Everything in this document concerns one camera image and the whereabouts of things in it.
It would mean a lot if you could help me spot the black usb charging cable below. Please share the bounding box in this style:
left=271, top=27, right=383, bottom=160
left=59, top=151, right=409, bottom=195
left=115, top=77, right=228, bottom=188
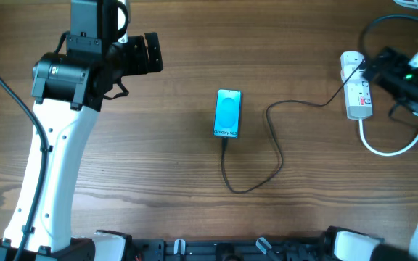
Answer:
left=220, top=57, right=368, bottom=194

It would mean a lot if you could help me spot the blue screen smartphone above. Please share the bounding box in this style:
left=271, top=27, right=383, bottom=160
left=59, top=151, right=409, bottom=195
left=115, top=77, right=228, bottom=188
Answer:
left=213, top=89, right=242, bottom=138

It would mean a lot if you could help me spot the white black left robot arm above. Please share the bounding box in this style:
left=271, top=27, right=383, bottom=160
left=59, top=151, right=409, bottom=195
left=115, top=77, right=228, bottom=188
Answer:
left=0, top=1, right=163, bottom=260

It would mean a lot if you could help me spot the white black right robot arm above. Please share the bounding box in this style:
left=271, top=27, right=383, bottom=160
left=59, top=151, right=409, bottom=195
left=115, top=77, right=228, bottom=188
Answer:
left=331, top=22, right=418, bottom=260

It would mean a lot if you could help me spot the white usb charger adapter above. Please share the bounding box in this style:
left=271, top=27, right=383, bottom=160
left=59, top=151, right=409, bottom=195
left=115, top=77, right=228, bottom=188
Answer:
left=340, top=65, right=366, bottom=83

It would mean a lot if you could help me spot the white power strip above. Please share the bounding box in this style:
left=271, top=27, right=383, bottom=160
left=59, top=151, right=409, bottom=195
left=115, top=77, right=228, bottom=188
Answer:
left=340, top=51, right=373, bottom=120

